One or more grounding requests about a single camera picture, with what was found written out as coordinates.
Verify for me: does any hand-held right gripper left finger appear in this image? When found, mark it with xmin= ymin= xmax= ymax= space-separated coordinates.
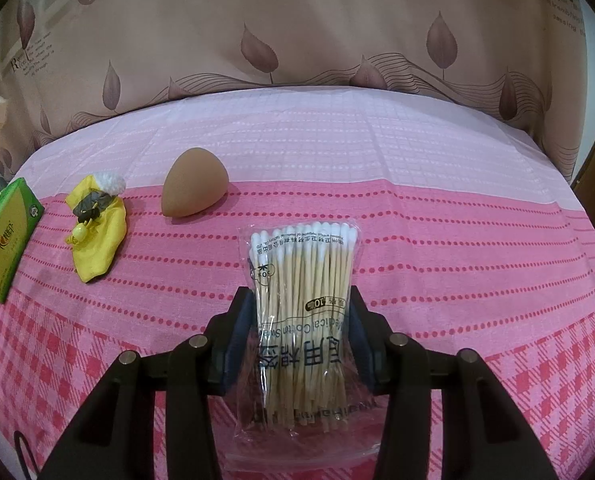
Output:
xmin=44 ymin=287 xmax=251 ymax=480

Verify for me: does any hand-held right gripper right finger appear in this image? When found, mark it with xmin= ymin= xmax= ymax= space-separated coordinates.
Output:
xmin=349 ymin=287 xmax=559 ymax=480

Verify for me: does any cotton swab packet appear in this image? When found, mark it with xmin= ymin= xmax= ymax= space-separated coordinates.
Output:
xmin=230 ymin=219 xmax=367 ymax=476

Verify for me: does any pink checked bed sheet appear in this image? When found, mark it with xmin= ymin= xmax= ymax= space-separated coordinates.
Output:
xmin=0 ymin=85 xmax=595 ymax=480

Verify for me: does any brown makeup sponge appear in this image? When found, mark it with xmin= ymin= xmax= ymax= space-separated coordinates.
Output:
xmin=161 ymin=147 xmax=231 ymax=219

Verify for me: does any yellow cloth toy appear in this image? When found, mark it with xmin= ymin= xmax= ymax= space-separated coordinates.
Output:
xmin=64 ymin=171 xmax=128 ymax=283

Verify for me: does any green tissue box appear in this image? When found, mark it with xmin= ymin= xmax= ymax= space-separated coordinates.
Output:
xmin=0 ymin=178 xmax=45 ymax=304

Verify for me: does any brown leaf-print curtain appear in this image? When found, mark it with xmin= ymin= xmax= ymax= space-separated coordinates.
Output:
xmin=0 ymin=0 xmax=595 ymax=186

